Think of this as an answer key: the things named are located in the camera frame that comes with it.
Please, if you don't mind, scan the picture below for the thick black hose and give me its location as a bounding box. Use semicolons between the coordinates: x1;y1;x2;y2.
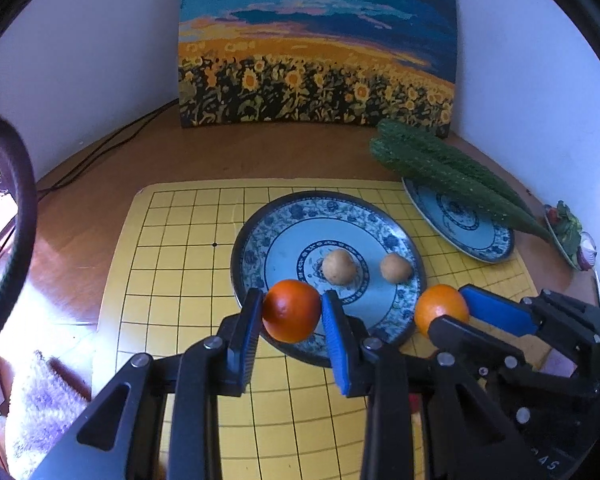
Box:
0;114;39;362

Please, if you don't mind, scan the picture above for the sunflower field painting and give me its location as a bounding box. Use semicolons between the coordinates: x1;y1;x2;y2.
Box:
177;0;459;139

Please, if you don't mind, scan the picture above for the yellow grid mat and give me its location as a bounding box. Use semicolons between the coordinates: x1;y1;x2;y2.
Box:
92;178;538;480

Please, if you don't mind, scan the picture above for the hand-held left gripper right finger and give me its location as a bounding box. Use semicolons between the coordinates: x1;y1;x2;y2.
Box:
321;289;537;480

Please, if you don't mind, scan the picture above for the small dish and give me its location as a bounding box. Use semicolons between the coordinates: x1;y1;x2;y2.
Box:
543;204;597;272

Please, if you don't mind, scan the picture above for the purple onion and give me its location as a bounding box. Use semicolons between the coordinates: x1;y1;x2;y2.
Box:
577;232;599;270

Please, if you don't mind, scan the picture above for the oval blue floral plate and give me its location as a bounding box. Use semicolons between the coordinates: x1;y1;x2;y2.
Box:
401;176;516;264

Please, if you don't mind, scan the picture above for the green spiky cucumber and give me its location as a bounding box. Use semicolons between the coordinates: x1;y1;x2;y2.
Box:
369;137;514;224
377;119;552;242

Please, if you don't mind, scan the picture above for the light orange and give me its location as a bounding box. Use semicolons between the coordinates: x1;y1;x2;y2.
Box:
414;284;470;338

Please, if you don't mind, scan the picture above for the white fluffy rug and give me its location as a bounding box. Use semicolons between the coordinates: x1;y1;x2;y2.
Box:
5;349;94;479

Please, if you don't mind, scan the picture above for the thin black cable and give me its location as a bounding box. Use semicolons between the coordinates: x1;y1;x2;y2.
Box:
36;107;177;201
35;100;179;193

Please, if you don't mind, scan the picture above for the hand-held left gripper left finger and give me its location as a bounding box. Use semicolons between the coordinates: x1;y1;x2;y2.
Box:
30;287;266;480

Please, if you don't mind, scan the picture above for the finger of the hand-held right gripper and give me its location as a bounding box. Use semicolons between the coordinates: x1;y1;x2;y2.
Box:
458;283;600;347
428;315;597;399

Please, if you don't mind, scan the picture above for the large blue floral plate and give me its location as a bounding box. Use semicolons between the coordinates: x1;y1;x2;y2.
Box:
230;191;427;368

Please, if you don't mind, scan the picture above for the dark orange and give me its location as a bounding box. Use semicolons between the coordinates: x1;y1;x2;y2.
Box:
262;279;323;344

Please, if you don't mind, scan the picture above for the small brown potato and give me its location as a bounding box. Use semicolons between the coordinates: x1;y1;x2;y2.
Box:
322;249;357;286
380;252;413;283

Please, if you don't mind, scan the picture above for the green leafy vegetable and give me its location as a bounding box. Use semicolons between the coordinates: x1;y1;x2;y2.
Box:
547;200;584;256

